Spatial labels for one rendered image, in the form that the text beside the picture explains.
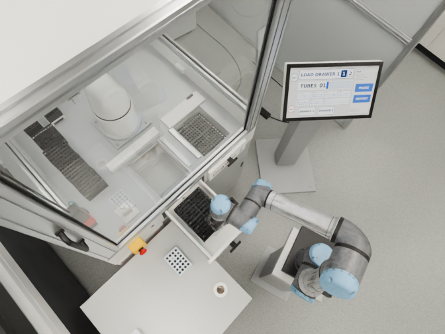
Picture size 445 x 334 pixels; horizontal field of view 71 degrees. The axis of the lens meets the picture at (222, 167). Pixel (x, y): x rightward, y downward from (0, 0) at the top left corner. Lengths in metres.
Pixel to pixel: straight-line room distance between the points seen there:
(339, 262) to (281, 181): 1.61
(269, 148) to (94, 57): 2.23
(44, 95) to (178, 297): 1.28
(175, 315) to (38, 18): 1.36
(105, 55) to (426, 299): 2.75
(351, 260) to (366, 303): 1.63
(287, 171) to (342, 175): 0.48
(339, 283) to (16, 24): 1.06
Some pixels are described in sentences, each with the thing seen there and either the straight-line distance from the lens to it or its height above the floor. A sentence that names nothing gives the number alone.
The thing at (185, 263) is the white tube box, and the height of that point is 0.80.
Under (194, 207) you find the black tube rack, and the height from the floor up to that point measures 0.87.
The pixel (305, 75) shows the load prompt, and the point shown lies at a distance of 1.75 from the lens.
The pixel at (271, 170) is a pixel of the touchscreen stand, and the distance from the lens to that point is 2.65.
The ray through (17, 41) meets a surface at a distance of 0.76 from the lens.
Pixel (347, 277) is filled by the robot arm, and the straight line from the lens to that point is 1.09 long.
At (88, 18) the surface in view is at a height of 1.97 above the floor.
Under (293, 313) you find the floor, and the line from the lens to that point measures 2.53.
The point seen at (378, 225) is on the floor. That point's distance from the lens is 2.87.
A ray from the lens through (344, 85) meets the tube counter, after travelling 1.84.
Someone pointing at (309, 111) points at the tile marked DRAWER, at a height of 1.00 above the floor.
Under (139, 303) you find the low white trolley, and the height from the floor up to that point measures 0.76.
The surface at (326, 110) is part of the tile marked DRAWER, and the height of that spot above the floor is 1.00.
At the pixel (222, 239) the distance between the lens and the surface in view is 1.64.
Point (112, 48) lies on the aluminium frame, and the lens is 0.65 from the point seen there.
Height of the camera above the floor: 2.45
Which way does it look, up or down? 67 degrees down
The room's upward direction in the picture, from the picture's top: 8 degrees clockwise
